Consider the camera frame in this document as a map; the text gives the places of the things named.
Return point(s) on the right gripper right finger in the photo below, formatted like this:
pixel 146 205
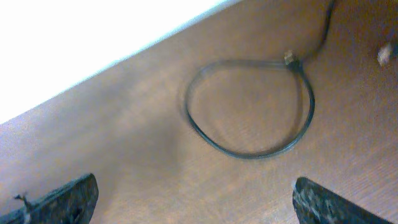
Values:
pixel 315 204

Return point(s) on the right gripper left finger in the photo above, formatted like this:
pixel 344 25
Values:
pixel 72 203

